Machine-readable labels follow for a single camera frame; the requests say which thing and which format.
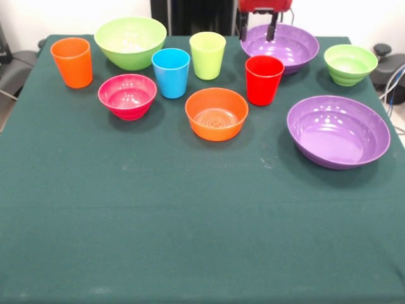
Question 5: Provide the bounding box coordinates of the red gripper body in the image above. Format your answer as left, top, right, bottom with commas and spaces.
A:
237, 0, 294, 15

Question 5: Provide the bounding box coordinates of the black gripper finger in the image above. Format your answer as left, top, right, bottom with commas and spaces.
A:
266, 14, 278, 42
239, 12, 249, 41

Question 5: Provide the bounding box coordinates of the red cup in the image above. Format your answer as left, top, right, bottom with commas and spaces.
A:
245, 55, 285, 107

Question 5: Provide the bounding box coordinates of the orange bowl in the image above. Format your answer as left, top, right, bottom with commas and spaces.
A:
185, 87, 249, 142

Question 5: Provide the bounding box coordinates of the purple bowl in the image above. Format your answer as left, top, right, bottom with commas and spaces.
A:
240, 23, 320, 77
287, 95, 392, 170

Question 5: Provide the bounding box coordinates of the yellow-green cup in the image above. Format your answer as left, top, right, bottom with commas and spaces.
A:
189, 31, 227, 81

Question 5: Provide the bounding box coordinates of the small green bowl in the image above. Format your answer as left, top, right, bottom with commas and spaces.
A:
323, 44, 379, 87

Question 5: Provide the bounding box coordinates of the blue cup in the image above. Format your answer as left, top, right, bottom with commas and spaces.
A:
151, 47, 191, 99

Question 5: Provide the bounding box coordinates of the large green bowl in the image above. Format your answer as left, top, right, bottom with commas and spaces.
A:
94, 16, 168, 72

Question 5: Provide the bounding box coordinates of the black chair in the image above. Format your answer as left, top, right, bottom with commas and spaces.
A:
0, 22, 47, 99
372, 43, 405, 105

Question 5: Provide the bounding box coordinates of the pink bowl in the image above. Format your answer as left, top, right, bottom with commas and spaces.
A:
97, 73, 158, 122

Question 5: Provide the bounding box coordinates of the orange cup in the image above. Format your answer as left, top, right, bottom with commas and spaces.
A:
50, 37, 94, 89

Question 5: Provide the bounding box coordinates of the dark green tablecloth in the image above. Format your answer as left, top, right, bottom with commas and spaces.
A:
0, 34, 405, 304

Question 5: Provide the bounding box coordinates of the white cable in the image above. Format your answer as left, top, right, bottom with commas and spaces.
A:
378, 71, 405, 101

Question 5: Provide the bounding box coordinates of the blue cable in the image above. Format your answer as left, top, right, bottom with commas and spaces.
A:
386, 63, 405, 107

